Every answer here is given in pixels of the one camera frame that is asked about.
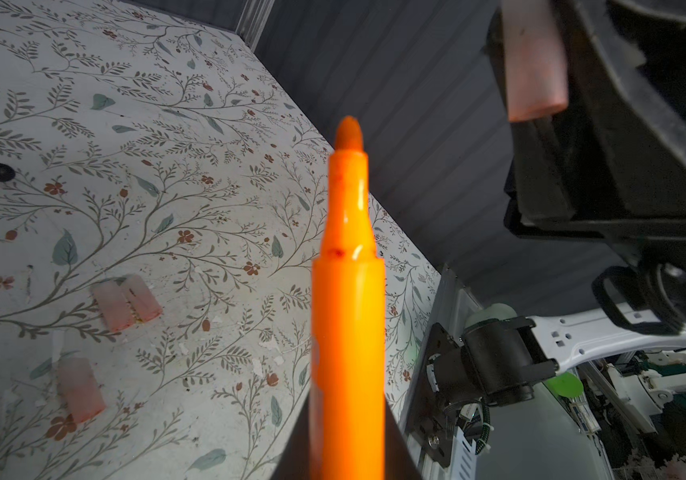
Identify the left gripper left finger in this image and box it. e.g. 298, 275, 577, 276
270, 398, 311, 480

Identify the white tape roll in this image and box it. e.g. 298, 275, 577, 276
465, 303, 518, 328

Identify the translucent pink cap pair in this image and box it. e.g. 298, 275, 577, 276
90, 274, 163, 333

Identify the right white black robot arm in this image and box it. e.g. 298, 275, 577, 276
423, 1, 686, 408

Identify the translucent pink pen cap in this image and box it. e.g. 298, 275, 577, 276
56, 357, 106, 424

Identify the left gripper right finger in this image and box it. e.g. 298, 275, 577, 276
385, 402, 422, 480

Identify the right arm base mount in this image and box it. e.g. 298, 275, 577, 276
405, 323, 481, 467

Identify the orange highlighter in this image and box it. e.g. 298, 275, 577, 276
309, 116, 386, 479

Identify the translucent pink cap front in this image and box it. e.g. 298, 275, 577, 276
501, 0, 569, 123

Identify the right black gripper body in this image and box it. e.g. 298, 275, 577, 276
486, 0, 686, 337

